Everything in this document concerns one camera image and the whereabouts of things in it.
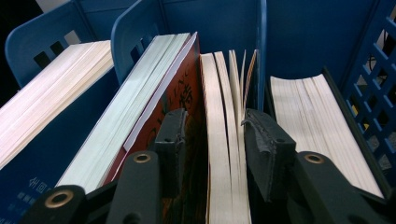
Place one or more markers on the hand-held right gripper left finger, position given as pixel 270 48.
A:
pixel 171 155

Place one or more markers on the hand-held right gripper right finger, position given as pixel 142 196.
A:
pixel 267 155

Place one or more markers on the yellow book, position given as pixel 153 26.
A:
pixel 224 140

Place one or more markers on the black book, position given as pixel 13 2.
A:
pixel 311 124

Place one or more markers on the dark illustrated book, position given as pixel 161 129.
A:
pixel 124 109

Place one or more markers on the blue file rack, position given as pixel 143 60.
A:
pixel 295 37

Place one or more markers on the bright blue book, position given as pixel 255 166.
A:
pixel 46 93

